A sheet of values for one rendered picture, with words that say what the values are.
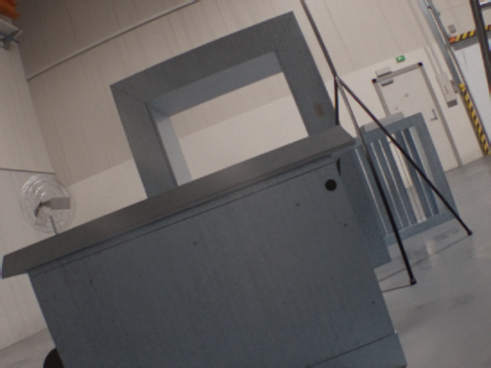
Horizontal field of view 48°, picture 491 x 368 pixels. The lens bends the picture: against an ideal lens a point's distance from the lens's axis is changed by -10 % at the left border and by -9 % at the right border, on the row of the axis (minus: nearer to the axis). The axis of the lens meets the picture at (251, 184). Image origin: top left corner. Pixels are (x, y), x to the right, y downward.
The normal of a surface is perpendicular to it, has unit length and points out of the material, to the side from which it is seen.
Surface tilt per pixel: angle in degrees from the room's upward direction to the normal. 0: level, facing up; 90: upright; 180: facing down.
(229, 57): 90
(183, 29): 90
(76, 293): 90
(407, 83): 90
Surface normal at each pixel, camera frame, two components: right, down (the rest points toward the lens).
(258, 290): -0.04, -0.04
